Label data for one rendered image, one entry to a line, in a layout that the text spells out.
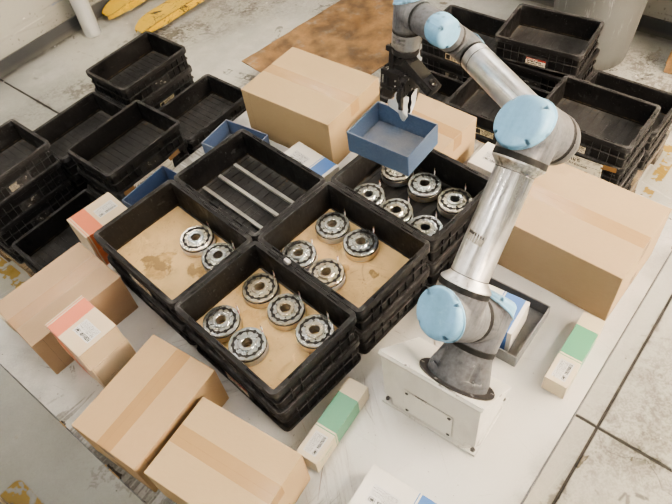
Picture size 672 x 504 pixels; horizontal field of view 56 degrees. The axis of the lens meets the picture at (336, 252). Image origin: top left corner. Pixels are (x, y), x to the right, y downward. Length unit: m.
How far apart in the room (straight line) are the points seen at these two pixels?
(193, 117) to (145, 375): 1.74
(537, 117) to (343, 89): 1.12
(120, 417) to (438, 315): 0.83
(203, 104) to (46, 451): 1.70
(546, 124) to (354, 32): 3.07
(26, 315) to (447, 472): 1.23
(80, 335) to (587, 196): 1.44
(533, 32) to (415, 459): 2.24
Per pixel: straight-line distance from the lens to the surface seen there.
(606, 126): 2.85
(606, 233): 1.87
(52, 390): 2.03
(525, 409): 1.76
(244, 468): 1.55
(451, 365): 1.48
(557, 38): 3.30
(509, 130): 1.32
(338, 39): 4.24
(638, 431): 2.60
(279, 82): 2.39
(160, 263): 1.98
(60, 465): 2.76
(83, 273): 2.02
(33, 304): 2.02
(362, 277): 1.80
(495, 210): 1.33
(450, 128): 2.18
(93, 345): 1.77
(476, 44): 1.65
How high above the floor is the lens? 2.27
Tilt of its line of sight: 51 degrees down
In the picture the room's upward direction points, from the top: 9 degrees counter-clockwise
